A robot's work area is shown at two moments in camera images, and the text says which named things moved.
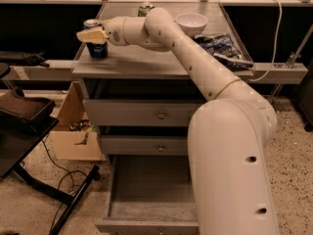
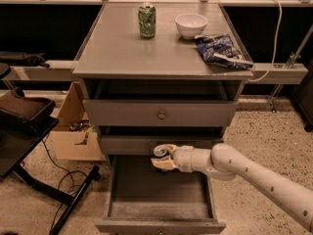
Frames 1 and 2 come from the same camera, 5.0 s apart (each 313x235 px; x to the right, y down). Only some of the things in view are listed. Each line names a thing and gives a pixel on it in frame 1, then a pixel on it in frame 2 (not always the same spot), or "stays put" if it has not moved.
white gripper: [113, 30] -> [183, 159]
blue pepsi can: [96, 50] -> [161, 151]
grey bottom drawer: [149, 195] stays put
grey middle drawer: [144, 145] stays put
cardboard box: [75, 137] stays put
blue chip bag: [223, 48] stays put
